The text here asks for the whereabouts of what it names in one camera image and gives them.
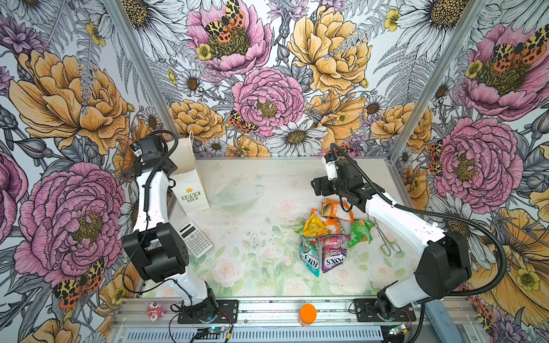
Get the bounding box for pink white small toy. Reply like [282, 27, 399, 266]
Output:
[147, 302, 165, 322]

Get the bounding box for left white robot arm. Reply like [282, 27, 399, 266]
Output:
[122, 129, 219, 323]

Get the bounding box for teal Fox's candy bag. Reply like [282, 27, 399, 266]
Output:
[300, 237, 321, 277]

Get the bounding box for orange round button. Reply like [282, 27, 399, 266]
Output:
[299, 303, 317, 327]

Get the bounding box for left green circuit board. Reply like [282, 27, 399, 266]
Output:
[197, 326, 229, 336]

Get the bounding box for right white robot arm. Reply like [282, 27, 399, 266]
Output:
[311, 153, 472, 320]

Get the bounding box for orange snack packet rear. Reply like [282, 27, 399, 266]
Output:
[321, 199, 355, 222]

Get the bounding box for grey blue padded object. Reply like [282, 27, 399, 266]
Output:
[425, 300, 460, 343]

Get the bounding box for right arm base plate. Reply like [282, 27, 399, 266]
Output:
[347, 298, 417, 323]

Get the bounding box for orange white snack packet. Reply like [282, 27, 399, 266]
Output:
[311, 209, 345, 234]

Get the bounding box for right green circuit board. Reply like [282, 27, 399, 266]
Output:
[387, 324, 408, 335]

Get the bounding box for aluminium front rail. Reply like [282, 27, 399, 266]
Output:
[112, 296, 477, 329]

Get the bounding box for right black corrugated cable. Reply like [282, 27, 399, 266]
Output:
[329, 143, 508, 297]

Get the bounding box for white calculator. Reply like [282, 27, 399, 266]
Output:
[177, 222, 214, 259]

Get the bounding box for yellow snack packet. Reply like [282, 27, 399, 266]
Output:
[303, 214, 330, 237]

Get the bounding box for green snack packet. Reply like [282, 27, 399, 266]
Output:
[348, 219, 374, 247]

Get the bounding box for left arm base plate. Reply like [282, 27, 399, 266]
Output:
[177, 300, 240, 324]

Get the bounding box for purple Fox's candy bag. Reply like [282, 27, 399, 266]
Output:
[320, 234, 350, 273]

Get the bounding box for white paper bag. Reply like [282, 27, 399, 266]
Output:
[170, 133, 210, 216]

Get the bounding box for green circuit board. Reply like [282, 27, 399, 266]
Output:
[387, 324, 408, 335]
[197, 326, 229, 336]

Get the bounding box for clear glass bowl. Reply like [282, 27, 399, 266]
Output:
[210, 182, 264, 214]

